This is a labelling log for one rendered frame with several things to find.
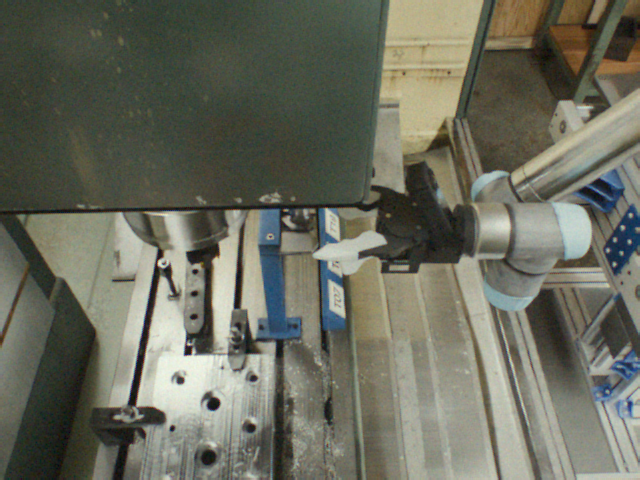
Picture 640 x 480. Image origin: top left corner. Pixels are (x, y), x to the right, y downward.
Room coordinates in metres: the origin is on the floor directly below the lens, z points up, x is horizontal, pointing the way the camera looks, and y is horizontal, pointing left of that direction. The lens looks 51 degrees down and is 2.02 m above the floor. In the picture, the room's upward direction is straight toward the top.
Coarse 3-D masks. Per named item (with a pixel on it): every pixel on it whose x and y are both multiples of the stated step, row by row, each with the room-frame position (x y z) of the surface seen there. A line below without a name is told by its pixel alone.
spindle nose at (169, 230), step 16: (144, 224) 0.40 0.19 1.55; (160, 224) 0.40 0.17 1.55; (176, 224) 0.40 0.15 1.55; (192, 224) 0.40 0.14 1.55; (208, 224) 0.41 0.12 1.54; (224, 224) 0.42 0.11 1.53; (240, 224) 0.44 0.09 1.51; (144, 240) 0.41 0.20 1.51; (160, 240) 0.40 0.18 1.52; (176, 240) 0.40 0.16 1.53; (192, 240) 0.40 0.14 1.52; (208, 240) 0.41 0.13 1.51
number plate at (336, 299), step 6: (330, 282) 0.73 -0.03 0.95; (330, 288) 0.72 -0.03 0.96; (336, 288) 0.73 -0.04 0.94; (330, 294) 0.70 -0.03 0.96; (336, 294) 0.71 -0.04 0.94; (342, 294) 0.72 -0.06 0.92; (330, 300) 0.68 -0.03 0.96; (336, 300) 0.69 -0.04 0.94; (342, 300) 0.70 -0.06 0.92; (330, 306) 0.67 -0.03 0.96; (336, 306) 0.68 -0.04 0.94; (342, 306) 0.69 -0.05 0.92; (336, 312) 0.66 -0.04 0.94; (342, 312) 0.67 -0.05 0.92
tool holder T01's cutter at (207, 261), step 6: (210, 246) 0.47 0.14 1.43; (216, 246) 0.47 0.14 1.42; (186, 252) 0.46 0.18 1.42; (192, 252) 0.46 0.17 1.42; (198, 252) 0.46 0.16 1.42; (204, 252) 0.46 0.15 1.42; (210, 252) 0.46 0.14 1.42; (216, 252) 0.47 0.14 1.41; (192, 258) 0.46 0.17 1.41; (198, 258) 0.46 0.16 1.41; (204, 258) 0.46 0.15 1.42; (210, 258) 0.46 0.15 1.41; (216, 258) 0.47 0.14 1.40; (192, 264) 0.46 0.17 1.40; (204, 264) 0.46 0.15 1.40; (210, 264) 0.46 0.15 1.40
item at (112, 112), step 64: (0, 0) 0.35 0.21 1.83; (64, 0) 0.35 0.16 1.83; (128, 0) 0.35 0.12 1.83; (192, 0) 0.36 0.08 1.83; (256, 0) 0.36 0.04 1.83; (320, 0) 0.36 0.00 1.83; (384, 0) 0.36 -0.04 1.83; (0, 64) 0.35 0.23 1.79; (64, 64) 0.35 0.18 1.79; (128, 64) 0.35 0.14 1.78; (192, 64) 0.35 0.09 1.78; (256, 64) 0.36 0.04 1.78; (320, 64) 0.36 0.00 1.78; (0, 128) 0.35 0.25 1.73; (64, 128) 0.35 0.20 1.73; (128, 128) 0.35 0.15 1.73; (192, 128) 0.35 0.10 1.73; (256, 128) 0.36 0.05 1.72; (320, 128) 0.36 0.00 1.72; (0, 192) 0.35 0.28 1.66; (64, 192) 0.35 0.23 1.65; (128, 192) 0.35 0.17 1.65; (192, 192) 0.35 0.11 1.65; (256, 192) 0.36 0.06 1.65; (320, 192) 0.36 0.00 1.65
